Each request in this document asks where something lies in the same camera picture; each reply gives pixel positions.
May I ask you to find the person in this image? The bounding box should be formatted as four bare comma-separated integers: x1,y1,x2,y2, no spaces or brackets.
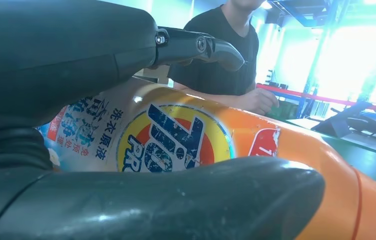
167,0,280,117

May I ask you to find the blue and red storage rack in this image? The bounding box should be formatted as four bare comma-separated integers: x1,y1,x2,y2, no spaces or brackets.
256,0,376,119

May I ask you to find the dark blue folder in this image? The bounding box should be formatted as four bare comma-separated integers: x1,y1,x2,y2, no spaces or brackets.
311,100,374,139

